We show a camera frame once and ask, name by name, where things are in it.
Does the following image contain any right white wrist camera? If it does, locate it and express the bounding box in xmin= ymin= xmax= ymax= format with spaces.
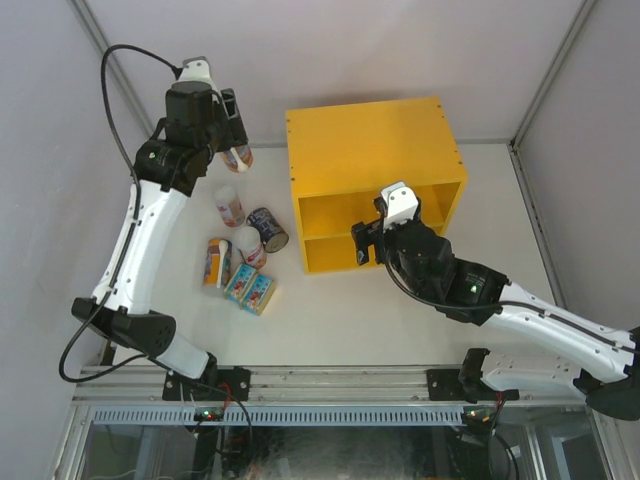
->
xmin=374 ymin=181 xmax=420 ymax=230

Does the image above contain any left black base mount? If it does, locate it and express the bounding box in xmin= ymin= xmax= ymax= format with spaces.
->
xmin=162 ymin=367 xmax=251 ymax=402

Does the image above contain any dark blue tin can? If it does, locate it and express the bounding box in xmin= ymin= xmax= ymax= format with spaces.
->
xmin=246 ymin=207 xmax=289 ymax=253

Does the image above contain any grey slotted cable duct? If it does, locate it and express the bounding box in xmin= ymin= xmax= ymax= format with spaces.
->
xmin=92 ymin=406 xmax=491 ymax=427

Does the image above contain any aluminium frame rail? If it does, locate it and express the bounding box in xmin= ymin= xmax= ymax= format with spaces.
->
xmin=72 ymin=363 xmax=591 ymax=404

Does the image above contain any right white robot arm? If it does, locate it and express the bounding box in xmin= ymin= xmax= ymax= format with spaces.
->
xmin=351 ymin=219 xmax=639 ymax=421

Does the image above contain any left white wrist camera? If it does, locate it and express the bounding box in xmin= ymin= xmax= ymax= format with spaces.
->
xmin=178 ymin=56 xmax=218 ymax=90

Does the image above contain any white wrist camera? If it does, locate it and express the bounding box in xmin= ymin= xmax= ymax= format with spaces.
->
xmin=374 ymin=181 xmax=420 ymax=230
xmin=178 ymin=56 xmax=218 ymax=90

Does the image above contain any yellow can with white spoon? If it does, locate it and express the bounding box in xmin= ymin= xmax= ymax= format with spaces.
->
xmin=202 ymin=238 xmax=232 ymax=288

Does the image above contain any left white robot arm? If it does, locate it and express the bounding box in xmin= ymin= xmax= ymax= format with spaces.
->
xmin=71 ymin=80 xmax=248 ymax=400

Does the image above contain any white porridge can upright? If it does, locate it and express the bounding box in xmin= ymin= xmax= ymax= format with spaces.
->
xmin=214 ymin=185 xmax=245 ymax=228

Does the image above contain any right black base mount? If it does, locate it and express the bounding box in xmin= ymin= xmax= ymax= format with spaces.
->
xmin=426 ymin=368 xmax=466 ymax=402

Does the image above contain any blue luncheon meat tin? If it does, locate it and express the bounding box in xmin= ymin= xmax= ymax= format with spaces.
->
xmin=240 ymin=274 xmax=276 ymax=316
xmin=223 ymin=264 xmax=257 ymax=304

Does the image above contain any white porridge can red label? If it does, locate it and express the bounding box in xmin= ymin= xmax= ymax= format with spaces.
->
xmin=235 ymin=226 xmax=267 ymax=269

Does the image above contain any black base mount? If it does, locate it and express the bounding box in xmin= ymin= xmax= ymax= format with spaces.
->
xmin=162 ymin=367 xmax=251 ymax=402
xmin=426 ymin=368 xmax=466 ymax=402

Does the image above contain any orange can with spoon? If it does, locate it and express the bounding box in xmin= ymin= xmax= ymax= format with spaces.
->
xmin=220 ymin=145 xmax=253 ymax=173

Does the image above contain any yellow wooden shelf cabinet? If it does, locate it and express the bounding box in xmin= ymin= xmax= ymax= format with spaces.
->
xmin=286 ymin=96 xmax=468 ymax=274

